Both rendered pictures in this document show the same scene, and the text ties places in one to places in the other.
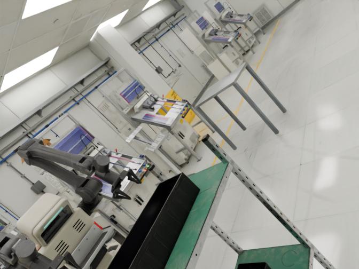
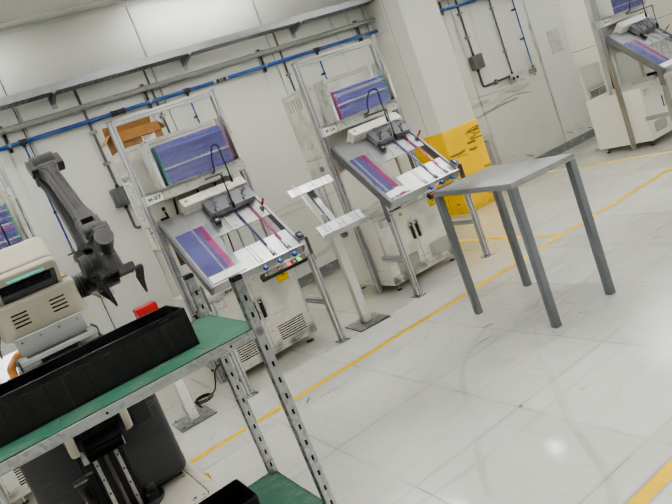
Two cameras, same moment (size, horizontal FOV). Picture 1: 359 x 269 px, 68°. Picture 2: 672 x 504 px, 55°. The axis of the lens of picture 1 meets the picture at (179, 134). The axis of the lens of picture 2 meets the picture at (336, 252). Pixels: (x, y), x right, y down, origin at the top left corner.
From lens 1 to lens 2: 0.97 m
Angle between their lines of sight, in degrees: 16
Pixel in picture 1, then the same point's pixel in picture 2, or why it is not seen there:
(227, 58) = (640, 106)
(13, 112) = (141, 39)
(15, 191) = (83, 186)
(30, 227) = not seen: outside the picture
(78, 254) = (37, 339)
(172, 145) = (384, 241)
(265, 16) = not seen: outside the picture
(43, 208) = (19, 256)
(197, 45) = (586, 43)
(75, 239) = (45, 318)
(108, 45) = not seen: outside the picture
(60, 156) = (66, 199)
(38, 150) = (48, 175)
